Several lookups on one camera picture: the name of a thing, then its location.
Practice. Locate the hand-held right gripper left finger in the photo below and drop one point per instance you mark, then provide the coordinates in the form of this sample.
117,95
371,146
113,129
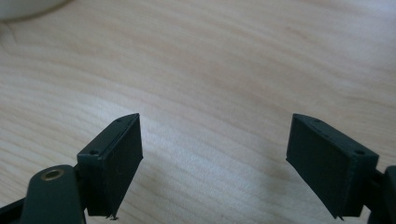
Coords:
109,168

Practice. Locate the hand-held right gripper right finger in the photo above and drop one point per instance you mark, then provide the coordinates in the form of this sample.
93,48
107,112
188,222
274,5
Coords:
330,168

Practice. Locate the white bowl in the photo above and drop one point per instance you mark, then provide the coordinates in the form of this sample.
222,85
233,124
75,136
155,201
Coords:
25,7

